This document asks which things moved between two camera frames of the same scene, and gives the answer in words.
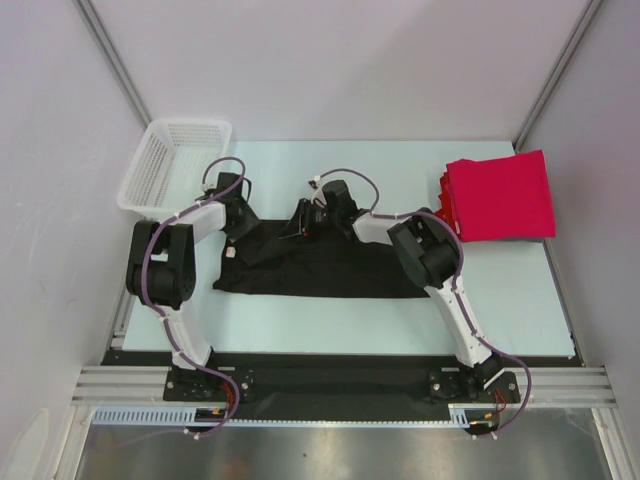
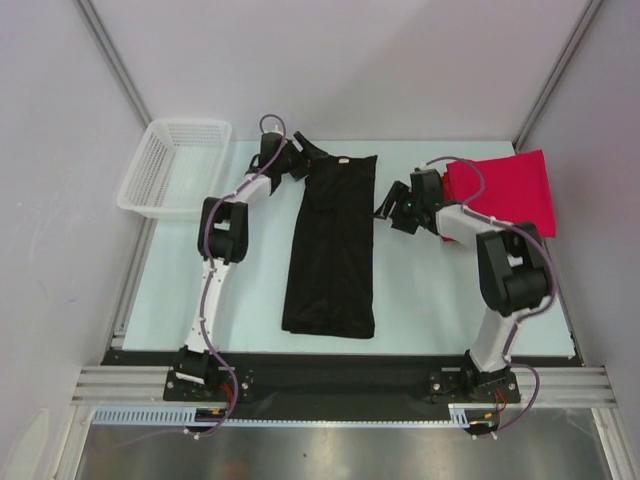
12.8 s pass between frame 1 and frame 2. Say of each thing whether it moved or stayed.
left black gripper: moved
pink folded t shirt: stayed
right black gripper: moved
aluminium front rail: stayed
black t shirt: moved
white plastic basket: stayed
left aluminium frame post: stayed
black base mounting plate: stayed
